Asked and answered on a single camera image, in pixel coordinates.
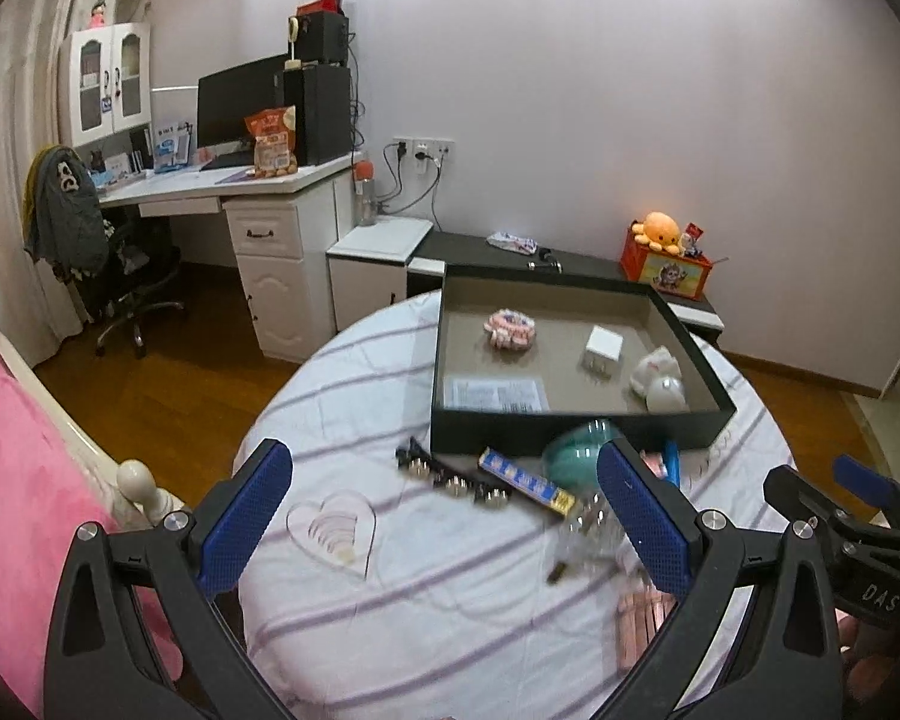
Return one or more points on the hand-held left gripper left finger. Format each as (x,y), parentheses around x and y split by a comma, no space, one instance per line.
(246,521)

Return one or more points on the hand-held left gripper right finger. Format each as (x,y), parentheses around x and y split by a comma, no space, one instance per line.
(645,525)

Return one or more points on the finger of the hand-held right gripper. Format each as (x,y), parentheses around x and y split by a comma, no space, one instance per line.
(791,491)
(866,474)

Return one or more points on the clear container with teal contents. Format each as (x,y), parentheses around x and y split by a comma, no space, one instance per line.
(570,457)

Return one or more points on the white and pink block figure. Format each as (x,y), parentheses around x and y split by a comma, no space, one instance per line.
(656,367)

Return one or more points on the black shallow cardboard box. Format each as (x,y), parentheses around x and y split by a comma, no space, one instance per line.
(457,431)

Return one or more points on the person's right hand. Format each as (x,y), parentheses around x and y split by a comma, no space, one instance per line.
(866,652)

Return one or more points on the pink ribbed box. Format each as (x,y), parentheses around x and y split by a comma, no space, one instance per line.
(641,630)

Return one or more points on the long blue and yellow box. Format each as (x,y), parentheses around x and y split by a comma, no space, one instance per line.
(525,481)

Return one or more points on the white cube charger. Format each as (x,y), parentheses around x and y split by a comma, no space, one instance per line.
(604,349)

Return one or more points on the printed paper leaflet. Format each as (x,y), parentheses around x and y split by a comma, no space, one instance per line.
(499,395)

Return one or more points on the striped white tablecloth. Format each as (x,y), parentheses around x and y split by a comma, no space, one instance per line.
(435,615)

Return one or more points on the pink blanket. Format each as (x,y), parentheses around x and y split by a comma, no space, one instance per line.
(22,450)

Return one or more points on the pink white small packet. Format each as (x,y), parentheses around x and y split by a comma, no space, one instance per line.
(508,330)

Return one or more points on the white desk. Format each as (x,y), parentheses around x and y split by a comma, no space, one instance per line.
(270,277)

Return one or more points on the orange printed crate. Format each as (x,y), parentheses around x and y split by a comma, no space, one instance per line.
(664,274)

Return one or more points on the black office chair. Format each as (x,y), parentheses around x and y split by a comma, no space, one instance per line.
(139,277)

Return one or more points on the low black-topped cabinet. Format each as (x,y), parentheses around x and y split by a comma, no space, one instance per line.
(592,262)

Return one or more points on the red and white packet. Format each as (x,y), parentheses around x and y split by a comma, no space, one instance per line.
(694,238)

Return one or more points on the small black device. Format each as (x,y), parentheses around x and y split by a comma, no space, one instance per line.
(546,261)

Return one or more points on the orange octopus plush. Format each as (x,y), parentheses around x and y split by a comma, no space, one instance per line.
(658,231)

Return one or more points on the white side cabinet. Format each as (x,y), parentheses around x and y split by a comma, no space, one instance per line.
(375,247)

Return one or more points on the crumpled plastic bag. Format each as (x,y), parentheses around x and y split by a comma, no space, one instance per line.
(514,242)

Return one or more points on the bottle with orange cap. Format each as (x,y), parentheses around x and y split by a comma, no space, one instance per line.
(364,191)

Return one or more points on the grey jacket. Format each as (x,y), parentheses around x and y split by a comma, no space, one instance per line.
(64,210)

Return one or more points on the black keyboard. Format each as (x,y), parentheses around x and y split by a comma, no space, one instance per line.
(229,160)

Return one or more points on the orange snack bag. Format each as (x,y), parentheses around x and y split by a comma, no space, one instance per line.
(271,142)

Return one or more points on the blue and white boxes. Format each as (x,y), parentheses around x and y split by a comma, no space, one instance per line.
(171,146)

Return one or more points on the large black speaker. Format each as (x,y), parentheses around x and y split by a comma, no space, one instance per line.
(322,116)

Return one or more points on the black computer monitor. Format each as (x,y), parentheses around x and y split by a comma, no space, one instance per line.
(240,101)

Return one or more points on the pale curtain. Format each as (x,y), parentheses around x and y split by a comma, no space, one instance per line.
(7,127)

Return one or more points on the white hutch cabinet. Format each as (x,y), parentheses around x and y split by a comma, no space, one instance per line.
(105,82)

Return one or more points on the small black speaker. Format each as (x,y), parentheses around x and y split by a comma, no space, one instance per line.
(322,37)

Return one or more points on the pink doll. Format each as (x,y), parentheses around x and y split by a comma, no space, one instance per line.
(98,15)

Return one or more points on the white bed frame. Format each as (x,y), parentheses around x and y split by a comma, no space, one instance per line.
(136,478)

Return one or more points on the white wall socket strip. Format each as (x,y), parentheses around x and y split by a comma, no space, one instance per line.
(424,150)

